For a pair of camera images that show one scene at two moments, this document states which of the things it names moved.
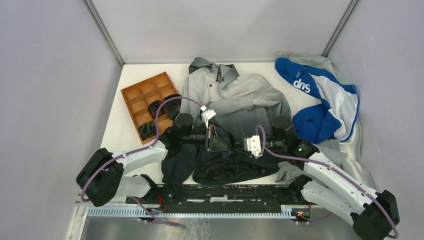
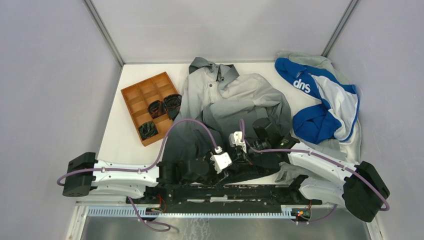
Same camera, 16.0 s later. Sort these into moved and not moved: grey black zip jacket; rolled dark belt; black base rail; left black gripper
Moved: left black gripper
Not moved: grey black zip jacket; black base rail; rolled dark belt
